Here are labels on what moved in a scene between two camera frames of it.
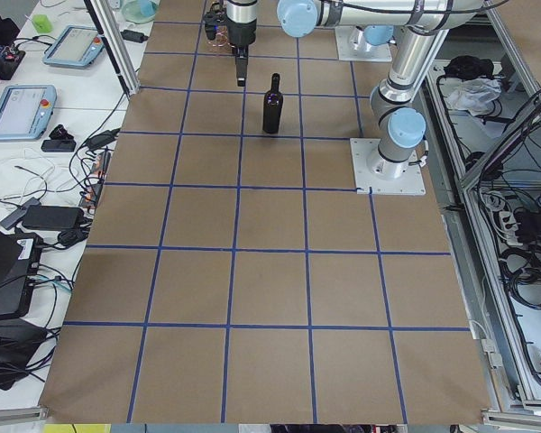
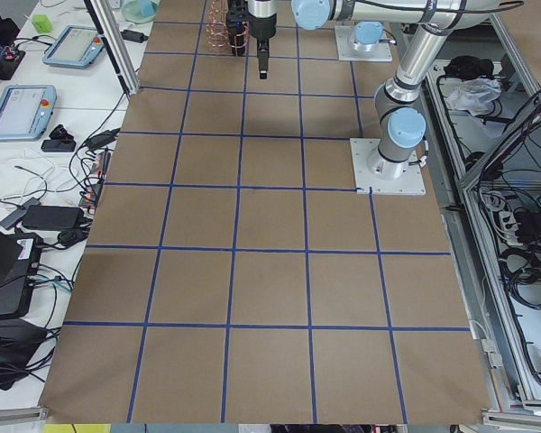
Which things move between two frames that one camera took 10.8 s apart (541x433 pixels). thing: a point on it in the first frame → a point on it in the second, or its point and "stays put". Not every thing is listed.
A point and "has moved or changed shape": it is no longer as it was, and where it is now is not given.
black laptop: [10, 263] stays put
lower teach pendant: [22, 113] stays put
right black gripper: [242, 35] → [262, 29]
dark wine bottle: [272, 106] has moved or changed shape
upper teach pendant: [77, 46] stays put
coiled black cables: [524, 269] stays put
